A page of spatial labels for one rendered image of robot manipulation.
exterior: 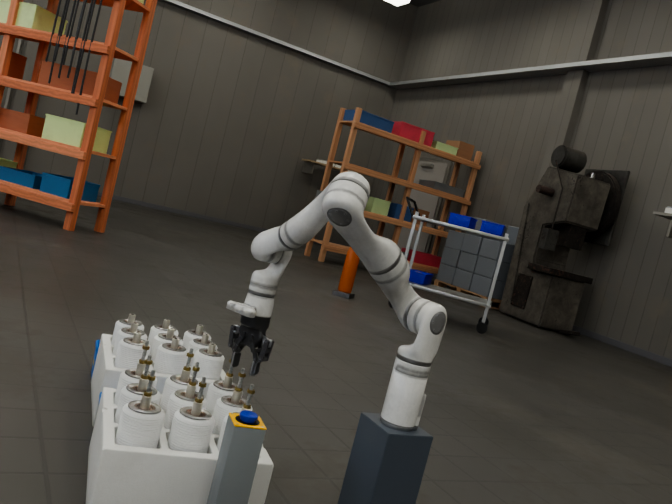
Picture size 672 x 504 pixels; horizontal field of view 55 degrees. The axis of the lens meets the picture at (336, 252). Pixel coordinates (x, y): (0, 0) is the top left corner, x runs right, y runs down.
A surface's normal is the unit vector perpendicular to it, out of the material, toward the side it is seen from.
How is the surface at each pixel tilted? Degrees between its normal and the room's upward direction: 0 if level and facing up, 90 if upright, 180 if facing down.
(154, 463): 90
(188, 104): 90
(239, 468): 90
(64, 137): 90
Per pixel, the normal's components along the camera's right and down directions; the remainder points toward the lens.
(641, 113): -0.86, -0.18
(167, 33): 0.45, 0.17
